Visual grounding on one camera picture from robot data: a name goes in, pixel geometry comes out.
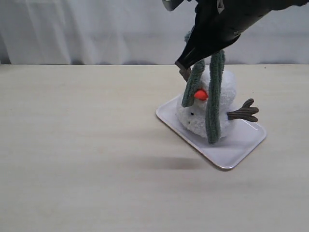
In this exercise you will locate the green fleece scarf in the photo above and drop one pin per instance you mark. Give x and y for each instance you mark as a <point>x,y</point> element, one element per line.
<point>192,76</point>

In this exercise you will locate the white plush snowman toy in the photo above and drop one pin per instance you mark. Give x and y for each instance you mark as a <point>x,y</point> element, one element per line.
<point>193,117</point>

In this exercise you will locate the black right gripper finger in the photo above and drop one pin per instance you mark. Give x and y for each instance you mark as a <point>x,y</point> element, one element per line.
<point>208,37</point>

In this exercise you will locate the white backdrop curtain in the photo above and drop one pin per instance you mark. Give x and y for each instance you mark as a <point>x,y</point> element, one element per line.
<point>135,32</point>

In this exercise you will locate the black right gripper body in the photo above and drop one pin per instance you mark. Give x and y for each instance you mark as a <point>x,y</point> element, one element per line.
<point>244,13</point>

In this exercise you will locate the white rectangular plastic tray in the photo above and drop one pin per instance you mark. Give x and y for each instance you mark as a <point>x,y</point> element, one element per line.
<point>229,151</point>

